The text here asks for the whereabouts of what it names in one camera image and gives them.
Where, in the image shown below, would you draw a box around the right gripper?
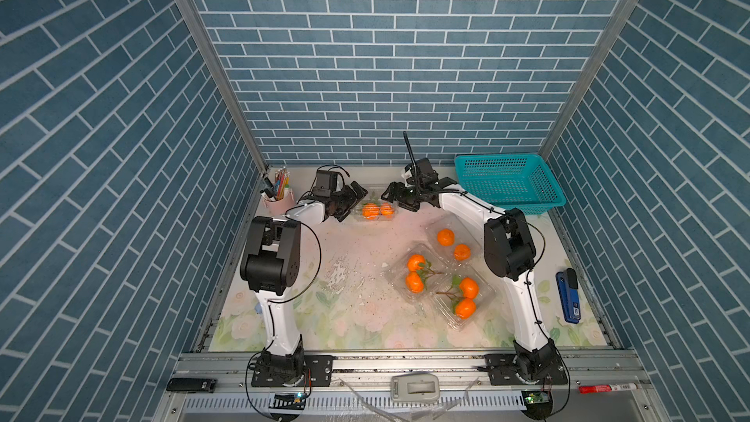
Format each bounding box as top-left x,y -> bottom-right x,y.
381,184 -> 425,214

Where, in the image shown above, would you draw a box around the clear clamshell container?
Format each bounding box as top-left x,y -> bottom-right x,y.
430,265 -> 496,329
383,243 -> 449,303
426,214 -> 484,267
353,186 -> 398,223

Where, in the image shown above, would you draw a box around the orange container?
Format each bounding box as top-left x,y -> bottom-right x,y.
436,229 -> 455,247
453,298 -> 477,320
379,203 -> 395,218
407,254 -> 428,272
453,243 -> 472,262
459,277 -> 480,300
404,272 -> 425,294

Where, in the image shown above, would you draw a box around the teal plastic basket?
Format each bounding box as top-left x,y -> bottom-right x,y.
454,154 -> 566,215

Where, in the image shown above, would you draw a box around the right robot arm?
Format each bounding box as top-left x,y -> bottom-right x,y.
381,135 -> 564,384

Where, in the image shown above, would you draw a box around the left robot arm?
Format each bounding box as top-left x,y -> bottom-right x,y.
238,164 -> 367,387

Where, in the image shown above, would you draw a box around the orange back container left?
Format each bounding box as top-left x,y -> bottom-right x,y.
436,229 -> 455,247

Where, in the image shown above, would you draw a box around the clear clamshell container back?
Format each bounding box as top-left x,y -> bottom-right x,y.
426,214 -> 484,267

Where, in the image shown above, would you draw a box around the orange back container right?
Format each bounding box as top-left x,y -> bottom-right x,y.
453,243 -> 472,262

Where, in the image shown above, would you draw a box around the pens in cup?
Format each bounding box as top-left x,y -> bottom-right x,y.
261,166 -> 289,201

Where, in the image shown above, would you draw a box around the pink pen cup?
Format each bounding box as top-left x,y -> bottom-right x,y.
261,188 -> 297,217

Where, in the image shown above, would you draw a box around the orange front container upper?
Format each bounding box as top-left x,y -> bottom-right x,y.
459,277 -> 480,300

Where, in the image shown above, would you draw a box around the clear clamshell container front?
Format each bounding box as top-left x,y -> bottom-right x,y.
430,265 -> 496,329

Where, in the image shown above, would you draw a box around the orange front container lower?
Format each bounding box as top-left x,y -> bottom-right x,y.
453,298 -> 477,320

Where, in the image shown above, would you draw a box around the blue stapler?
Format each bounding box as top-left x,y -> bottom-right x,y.
556,268 -> 581,324

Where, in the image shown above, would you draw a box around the grey tape dispenser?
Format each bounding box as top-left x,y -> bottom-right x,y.
391,372 -> 441,404

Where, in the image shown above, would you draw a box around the red marker pen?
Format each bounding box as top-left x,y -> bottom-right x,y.
578,383 -> 638,394

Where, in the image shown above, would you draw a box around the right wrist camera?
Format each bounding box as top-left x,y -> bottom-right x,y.
402,163 -> 426,186

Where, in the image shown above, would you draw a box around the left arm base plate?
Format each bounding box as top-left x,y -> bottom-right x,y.
250,352 -> 334,388

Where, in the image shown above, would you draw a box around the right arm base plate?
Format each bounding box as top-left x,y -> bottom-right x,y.
476,353 -> 570,386

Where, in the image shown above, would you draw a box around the black device on rail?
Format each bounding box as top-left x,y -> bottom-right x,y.
166,377 -> 218,394

